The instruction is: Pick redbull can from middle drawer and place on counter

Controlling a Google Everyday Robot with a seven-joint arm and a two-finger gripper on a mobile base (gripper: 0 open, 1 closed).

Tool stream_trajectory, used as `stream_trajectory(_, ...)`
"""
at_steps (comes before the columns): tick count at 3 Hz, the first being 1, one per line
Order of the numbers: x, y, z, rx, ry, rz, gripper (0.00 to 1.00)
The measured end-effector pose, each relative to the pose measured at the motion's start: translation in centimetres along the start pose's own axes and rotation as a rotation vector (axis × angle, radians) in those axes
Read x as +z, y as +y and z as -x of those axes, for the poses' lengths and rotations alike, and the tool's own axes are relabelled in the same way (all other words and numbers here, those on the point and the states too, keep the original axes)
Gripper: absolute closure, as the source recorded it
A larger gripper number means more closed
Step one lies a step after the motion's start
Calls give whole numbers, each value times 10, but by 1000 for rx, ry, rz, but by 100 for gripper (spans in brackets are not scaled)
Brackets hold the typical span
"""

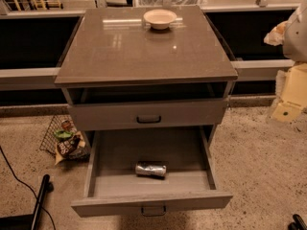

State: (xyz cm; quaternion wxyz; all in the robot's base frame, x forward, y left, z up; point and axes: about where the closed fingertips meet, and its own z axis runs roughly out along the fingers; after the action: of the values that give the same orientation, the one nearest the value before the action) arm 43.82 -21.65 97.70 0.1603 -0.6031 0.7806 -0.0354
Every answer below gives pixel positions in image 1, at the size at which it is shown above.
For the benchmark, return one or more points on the silver redbull can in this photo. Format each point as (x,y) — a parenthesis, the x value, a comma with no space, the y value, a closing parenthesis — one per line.
(150,169)

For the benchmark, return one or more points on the closed grey upper drawer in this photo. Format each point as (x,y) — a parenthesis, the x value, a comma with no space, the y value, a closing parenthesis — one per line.
(109,116)

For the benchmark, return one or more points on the black object bottom right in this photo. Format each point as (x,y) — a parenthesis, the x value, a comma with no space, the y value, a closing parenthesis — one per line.
(297,224)

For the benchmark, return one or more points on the brown snack bag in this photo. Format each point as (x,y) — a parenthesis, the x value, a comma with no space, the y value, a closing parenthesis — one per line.
(71,148)

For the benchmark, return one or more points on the open grey middle drawer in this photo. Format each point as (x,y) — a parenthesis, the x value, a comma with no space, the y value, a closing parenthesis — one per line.
(113,188)

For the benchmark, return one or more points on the small can in basket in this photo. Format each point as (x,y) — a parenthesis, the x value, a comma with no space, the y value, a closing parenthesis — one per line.
(66,125)

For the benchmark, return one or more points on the green bowl in basket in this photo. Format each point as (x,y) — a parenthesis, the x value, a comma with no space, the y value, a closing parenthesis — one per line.
(63,134)

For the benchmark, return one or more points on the grey drawer cabinet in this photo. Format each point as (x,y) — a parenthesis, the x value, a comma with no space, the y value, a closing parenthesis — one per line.
(117,57)

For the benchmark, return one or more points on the wire basket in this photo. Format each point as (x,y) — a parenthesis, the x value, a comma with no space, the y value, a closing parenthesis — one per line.
(49,141)

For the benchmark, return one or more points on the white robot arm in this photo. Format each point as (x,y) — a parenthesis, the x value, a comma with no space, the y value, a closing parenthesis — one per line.
(294,45)

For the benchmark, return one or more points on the white bowl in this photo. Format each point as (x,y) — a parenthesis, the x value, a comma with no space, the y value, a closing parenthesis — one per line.
(159,19)

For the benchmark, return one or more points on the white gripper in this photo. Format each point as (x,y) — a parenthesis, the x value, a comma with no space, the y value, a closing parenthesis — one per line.
(296,38)

